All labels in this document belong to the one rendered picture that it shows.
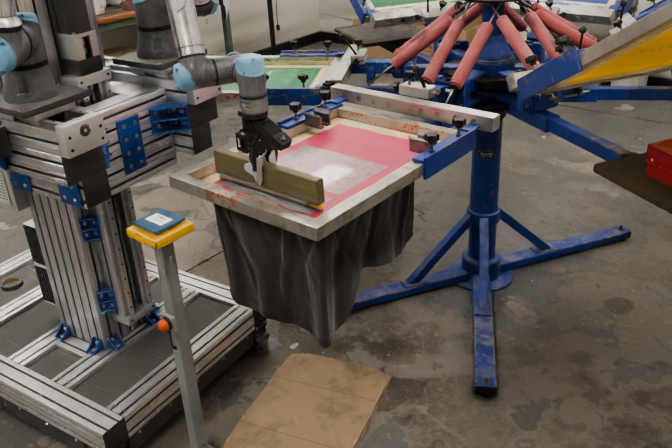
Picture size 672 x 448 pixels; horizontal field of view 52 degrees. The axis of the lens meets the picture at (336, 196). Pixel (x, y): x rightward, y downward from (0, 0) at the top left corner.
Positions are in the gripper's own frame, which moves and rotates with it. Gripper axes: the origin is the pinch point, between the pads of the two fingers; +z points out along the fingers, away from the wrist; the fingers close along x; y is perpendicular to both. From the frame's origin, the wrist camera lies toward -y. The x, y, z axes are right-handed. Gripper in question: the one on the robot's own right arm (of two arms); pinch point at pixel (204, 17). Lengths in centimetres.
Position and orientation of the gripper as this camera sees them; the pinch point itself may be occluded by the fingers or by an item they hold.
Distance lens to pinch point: 174.2
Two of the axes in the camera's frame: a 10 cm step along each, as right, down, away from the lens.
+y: -7.7, -2.4, 5.9
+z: -1.4, 9.7, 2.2
